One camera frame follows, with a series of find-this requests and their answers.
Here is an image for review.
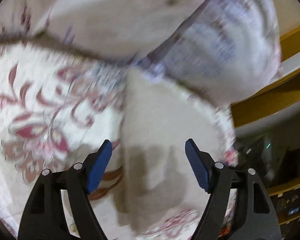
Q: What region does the white floral bedsheet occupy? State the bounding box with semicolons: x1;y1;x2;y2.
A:
0;0;130;239

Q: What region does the wooden bed headboard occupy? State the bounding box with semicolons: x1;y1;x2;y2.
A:
231;26;300;128

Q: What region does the beige cable-knit sweater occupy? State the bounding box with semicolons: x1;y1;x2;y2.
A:
121;68;237;239

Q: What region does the lavender floral pillow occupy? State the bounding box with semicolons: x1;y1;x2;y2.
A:
32;0;283;104

